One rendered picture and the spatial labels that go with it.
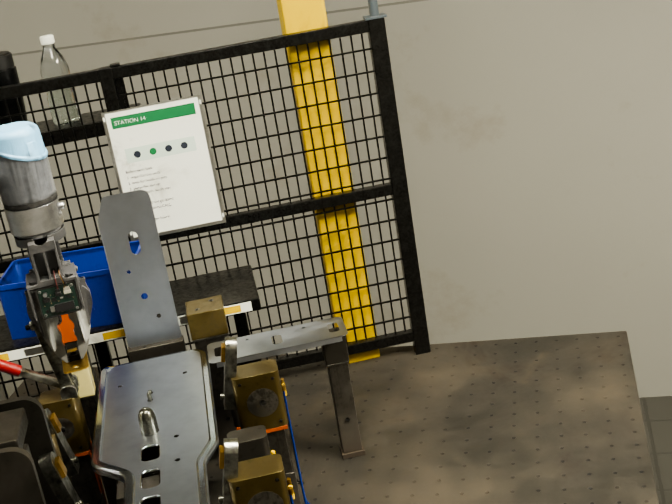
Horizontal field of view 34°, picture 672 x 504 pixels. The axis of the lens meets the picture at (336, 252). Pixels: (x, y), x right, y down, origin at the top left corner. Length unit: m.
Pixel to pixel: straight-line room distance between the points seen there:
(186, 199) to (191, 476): 0.89
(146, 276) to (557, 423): 0.93
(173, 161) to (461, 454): 0.92
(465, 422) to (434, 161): 1.33
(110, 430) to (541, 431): 0.92
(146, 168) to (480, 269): 1.52
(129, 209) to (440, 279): 1.68
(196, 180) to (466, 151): 1.26
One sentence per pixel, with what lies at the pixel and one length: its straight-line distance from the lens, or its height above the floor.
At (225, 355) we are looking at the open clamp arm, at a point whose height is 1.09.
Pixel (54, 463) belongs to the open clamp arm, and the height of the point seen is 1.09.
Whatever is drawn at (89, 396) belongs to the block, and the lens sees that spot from 2.22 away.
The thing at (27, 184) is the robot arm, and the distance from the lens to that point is 1.56.
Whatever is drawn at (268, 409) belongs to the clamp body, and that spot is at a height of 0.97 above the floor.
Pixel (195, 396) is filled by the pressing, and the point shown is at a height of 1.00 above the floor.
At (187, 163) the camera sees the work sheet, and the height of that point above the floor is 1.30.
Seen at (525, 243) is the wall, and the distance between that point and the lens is 3.68.
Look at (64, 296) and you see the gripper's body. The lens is 1.60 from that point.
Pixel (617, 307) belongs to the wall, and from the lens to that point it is 3.78.
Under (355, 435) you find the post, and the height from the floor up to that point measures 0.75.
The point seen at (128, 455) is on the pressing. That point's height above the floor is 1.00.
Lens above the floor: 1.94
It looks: 20 degrees down
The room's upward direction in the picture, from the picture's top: 10 degrees counter-clockwise
